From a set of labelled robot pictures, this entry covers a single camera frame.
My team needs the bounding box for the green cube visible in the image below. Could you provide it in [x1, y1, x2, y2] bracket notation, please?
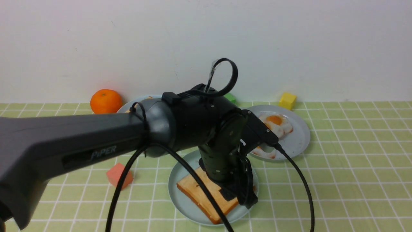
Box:
[224, 93, 237, 104]

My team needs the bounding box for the light blue front plate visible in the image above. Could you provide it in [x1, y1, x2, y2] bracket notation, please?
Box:
[168, 150, 259, 227]

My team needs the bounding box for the toast slice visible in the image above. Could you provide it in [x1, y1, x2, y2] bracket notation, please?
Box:
[177, 167, 240, 224]
[121, 96, 156, 113]

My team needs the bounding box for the salmon red cube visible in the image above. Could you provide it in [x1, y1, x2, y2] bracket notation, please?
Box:
[106, 163, 134, 190]

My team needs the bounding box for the yellow cube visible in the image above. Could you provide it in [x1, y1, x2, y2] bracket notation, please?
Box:
[278, 92, 297, 111]

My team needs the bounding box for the light blue bread plate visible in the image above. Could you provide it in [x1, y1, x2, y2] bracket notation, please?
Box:
[117, 95, 163, 114]

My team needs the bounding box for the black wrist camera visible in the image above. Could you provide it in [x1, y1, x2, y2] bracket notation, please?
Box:
[240, 109, 279, 154]

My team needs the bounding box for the rear fried egg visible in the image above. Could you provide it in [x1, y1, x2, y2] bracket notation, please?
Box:
[259, 114, 293, 139]

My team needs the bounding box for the fried egg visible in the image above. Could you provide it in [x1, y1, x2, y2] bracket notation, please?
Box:
[251, 146, 276, 160]
[259, 114, 293, 139]

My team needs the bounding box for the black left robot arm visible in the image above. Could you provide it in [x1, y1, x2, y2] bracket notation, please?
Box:
[1, 84, 257, 232]

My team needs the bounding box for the black cable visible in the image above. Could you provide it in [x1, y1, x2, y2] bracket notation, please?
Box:
[105, 58, 315, 232]

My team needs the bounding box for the grey blue egg plate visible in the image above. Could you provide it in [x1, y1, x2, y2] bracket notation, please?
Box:
[247, 105, 311, 158]

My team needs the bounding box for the orange fruit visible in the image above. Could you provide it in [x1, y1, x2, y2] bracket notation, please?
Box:
[90, 89, 123, 114]

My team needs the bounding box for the front fried egg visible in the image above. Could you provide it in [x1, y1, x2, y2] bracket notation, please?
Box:
[251, 146, 276, 160]

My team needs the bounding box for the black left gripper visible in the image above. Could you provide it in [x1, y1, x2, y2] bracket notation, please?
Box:
[198, 143, 258, 209]

